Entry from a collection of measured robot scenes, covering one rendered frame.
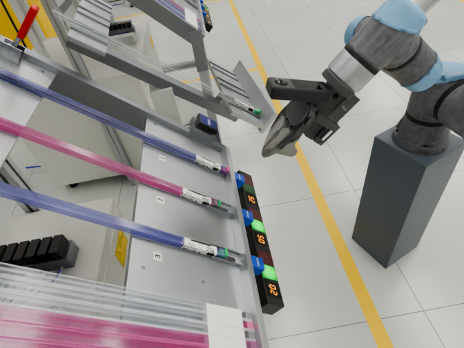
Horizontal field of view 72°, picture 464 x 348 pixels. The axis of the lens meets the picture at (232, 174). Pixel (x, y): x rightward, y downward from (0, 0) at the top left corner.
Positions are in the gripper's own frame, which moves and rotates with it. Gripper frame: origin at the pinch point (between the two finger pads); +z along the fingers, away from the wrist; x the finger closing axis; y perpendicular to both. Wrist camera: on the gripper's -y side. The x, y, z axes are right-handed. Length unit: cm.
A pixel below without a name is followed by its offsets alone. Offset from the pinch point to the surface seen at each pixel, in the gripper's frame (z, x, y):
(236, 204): 7.7, -10.7, -3.4
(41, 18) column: 127, 276, -88
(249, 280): 7.9, -26.7, -3.4
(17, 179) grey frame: 44, 11, -40
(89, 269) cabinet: 39.4, -11.3, -20.3
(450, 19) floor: -87, 222, 205
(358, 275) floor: 33, 6, 78
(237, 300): 9.9, -29.3, -4.8
